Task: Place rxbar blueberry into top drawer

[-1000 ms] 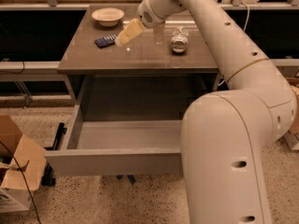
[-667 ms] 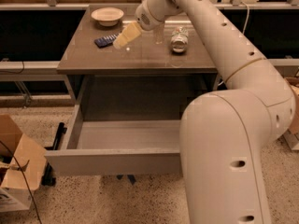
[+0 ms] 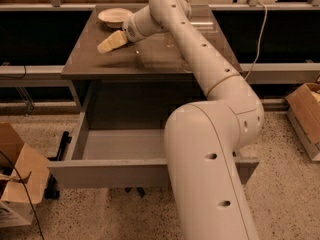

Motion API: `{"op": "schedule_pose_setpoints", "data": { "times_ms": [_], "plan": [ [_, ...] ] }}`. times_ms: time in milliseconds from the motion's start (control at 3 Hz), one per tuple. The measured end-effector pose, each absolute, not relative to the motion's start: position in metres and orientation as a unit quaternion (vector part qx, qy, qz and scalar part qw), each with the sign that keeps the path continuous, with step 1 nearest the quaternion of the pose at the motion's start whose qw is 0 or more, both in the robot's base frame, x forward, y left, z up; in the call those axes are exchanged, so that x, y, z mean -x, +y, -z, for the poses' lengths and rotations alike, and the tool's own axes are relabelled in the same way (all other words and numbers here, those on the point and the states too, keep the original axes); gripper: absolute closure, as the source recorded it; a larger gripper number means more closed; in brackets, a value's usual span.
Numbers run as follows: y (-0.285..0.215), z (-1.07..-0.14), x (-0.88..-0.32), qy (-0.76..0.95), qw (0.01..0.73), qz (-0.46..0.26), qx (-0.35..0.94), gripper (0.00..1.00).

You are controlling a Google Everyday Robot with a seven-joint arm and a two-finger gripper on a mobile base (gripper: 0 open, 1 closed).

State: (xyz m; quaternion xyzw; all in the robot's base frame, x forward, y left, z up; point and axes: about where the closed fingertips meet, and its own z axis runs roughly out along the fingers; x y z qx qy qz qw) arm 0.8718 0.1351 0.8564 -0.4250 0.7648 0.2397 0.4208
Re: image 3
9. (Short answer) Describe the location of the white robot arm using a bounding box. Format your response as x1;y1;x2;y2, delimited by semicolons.
98;0;264;240

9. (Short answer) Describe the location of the open grey top drawer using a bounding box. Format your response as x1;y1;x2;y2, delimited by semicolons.
48;82;260;189

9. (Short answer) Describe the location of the white ceramic bowl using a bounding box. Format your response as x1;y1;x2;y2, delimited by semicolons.
98;8;132;29

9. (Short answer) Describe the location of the open cardboard box left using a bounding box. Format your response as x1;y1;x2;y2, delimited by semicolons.
0;123;49;228

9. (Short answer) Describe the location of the black metal stand foot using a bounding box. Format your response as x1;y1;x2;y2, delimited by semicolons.
44;130;73;200

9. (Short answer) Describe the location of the cardboard box right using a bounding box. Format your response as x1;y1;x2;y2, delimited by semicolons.
286;83;320;162

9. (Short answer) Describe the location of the white hanging cable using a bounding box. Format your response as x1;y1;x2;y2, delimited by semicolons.
244;2;269;82

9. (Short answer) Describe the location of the black cable on left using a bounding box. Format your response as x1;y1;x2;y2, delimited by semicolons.
0;149;46;240

